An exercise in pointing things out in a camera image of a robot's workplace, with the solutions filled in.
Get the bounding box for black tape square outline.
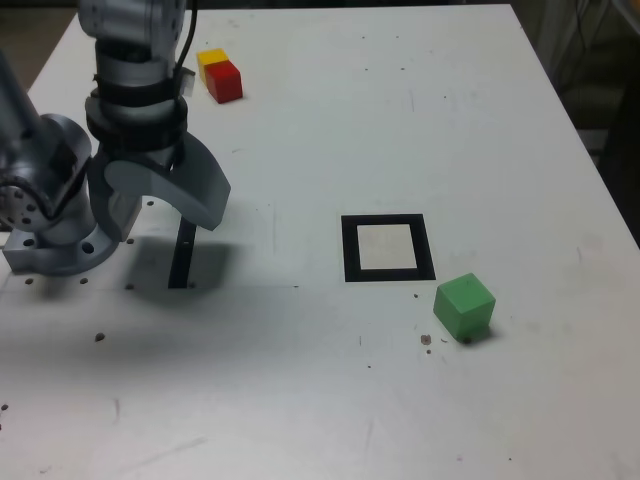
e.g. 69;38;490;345
340;213;437;284

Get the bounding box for green cube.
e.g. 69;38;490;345
432;272;497;345

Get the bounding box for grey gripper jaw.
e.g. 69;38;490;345
103;133;233;233
87;144;142;242

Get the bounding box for red cube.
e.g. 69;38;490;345
204;60;244;105

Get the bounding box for black tape strip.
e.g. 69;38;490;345
167;217;197;290

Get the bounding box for yellow cube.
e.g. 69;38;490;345
196;48;230;84

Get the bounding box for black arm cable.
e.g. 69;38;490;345
172;0;200;81

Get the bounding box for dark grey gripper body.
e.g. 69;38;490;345
106;141;185;174

